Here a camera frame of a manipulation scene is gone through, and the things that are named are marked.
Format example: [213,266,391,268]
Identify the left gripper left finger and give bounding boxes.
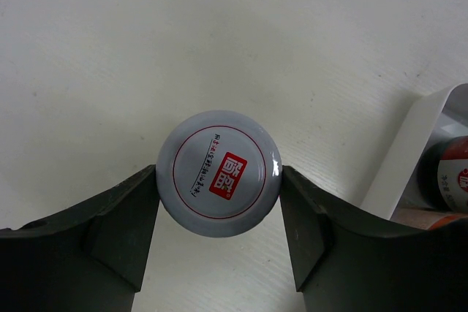
[1,164,158,311]

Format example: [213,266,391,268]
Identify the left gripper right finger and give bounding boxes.
[279,166,467,311]

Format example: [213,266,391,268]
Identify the spice jar dark contents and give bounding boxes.
[417,136,467,213]

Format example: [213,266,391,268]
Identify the spice jar orange contents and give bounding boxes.
[155,110,282,237]

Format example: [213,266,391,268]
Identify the white divided organizer tray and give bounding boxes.
[360,83,467,219]

